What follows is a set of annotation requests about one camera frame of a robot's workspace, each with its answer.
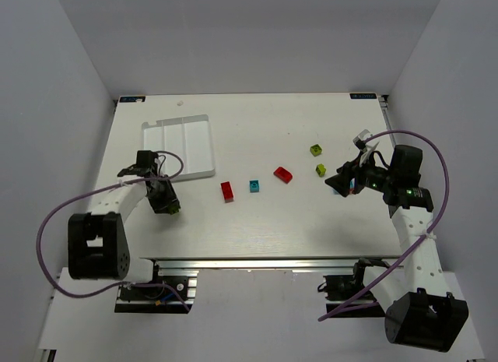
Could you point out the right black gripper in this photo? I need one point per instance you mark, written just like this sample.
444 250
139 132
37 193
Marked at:
348 177

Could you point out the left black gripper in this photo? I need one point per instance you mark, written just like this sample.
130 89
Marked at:
163 200

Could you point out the lime lego brick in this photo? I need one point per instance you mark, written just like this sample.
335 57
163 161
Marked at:
315 150
173 209
320 170

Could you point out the red long lego brick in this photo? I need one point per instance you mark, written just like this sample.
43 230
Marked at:
227 191

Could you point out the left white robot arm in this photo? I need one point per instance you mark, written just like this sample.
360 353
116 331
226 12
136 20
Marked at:
97 243

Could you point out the white divided sorting tray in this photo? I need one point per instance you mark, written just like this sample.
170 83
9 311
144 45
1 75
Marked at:
188 137

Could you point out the red sloped lego brick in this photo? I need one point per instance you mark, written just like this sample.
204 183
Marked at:
283 174

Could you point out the small blue lego brick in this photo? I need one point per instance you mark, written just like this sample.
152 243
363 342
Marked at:
254 186

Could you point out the right blue corner label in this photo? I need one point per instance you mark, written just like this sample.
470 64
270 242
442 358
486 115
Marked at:
363 96

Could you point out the blue corner label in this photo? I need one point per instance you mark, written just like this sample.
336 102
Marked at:
131 99
363 96

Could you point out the left blue corner label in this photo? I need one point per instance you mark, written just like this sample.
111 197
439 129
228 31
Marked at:
131 99

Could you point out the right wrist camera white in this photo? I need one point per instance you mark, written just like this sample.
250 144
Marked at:
365 146

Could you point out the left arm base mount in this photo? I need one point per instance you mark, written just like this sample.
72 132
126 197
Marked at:
172 292

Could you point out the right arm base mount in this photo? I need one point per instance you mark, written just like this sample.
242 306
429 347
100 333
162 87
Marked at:
339 288

